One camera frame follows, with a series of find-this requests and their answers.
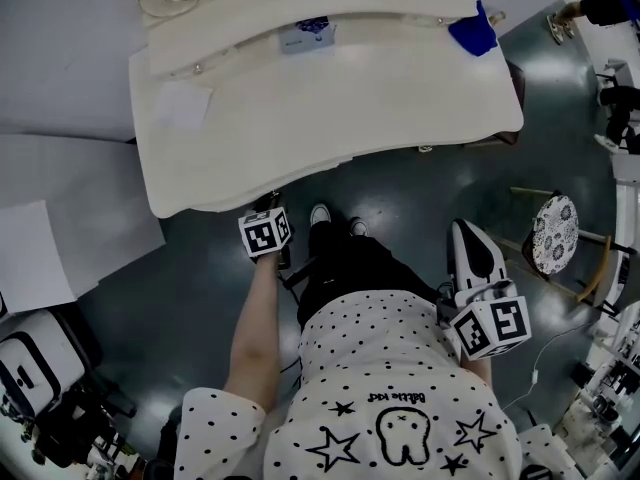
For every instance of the black trousers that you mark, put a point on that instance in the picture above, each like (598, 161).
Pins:
(350, 268)

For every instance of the person's left forearm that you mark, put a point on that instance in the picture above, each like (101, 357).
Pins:
(257, 328)

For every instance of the white ornate dressing table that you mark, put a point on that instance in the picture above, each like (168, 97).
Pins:
(325, 103)

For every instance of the small box with blue print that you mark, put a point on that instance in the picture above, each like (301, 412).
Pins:
(306, 40)

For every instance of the person's white shoe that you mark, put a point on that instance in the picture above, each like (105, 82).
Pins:
(359, 226)
(320, 214)

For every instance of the dark brown stool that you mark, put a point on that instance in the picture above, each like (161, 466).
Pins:
(517, 88)

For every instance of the floral round seat cushion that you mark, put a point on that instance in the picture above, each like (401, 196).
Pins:
(555, 235)

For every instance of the person's right white shoe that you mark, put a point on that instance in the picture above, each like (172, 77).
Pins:
(359, 226)

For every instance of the white polka-dot shirt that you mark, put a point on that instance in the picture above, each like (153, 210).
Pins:
(380, 348)

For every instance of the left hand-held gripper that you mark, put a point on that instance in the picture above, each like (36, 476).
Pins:
(265, 235)

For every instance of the blue cloth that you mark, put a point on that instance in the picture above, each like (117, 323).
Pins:
(472, 30)

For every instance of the white case with black band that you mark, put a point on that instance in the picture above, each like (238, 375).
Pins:
(35, 363)

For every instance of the person's right forearm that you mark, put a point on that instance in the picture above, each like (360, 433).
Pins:
(477, 368)

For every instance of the person's left white shoe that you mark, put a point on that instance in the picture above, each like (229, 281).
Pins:
(320, 214)

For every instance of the white paper sheet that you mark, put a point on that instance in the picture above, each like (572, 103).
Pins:
(182, 105)

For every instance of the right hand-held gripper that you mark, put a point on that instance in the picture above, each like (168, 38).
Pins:
(505, 323)

